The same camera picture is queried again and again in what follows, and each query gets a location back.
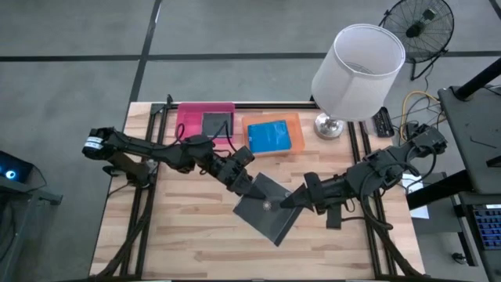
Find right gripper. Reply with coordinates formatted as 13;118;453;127
278;171;355;231

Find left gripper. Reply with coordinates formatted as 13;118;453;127
211;145;267;201

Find clear jewel case black tray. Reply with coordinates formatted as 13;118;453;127
232;172;305;248
200;112;235;139

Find blue plastic disc case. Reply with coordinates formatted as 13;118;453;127
247;119;293;155

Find orange translucent plastic bin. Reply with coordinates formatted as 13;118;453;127
241;112;305;157

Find pink translucent plastic bin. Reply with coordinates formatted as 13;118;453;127
175;102;236;145

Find white paper sheet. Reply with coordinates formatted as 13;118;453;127
401;173;431;220

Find white shade silver table lamp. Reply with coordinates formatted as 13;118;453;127
311;23;407;140

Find grey side desk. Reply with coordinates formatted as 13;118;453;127
437;85;501;196

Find backlit computer keyboard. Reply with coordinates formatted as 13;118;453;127
471;203;501;251

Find black floor fan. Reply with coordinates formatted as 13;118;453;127
378;0;455;81

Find black stand pole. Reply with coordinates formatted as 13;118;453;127
456;57;501;101

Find dark equipment stand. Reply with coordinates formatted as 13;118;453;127
0;178;63;282

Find computer with blue light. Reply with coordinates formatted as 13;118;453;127
0;150;34;183

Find black aluminium frame rail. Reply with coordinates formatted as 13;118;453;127
347;121;427;279
168;101;319;110
97;96;173;279

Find yellow cable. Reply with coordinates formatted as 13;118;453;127
399;90;447;144

